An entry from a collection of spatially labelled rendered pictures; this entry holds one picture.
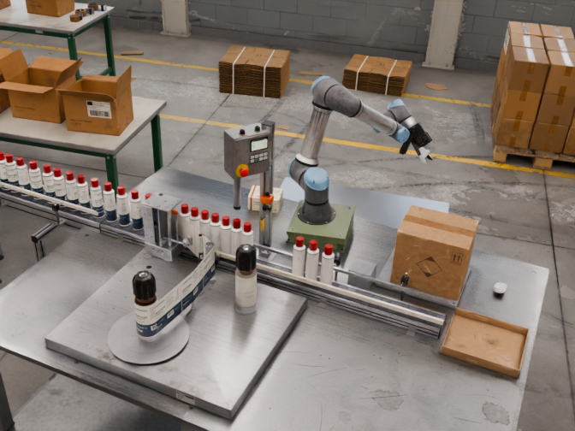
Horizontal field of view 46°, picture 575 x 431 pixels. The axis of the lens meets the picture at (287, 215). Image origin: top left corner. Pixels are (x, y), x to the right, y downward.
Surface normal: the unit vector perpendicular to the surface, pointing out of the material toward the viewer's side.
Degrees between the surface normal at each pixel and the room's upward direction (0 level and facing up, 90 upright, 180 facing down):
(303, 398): 0
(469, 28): 90
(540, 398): 0
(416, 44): 90
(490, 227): 0
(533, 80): 90
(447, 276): 90
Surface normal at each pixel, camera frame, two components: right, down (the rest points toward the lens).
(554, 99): -0.22, 0.50
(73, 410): 0.04, -0.84
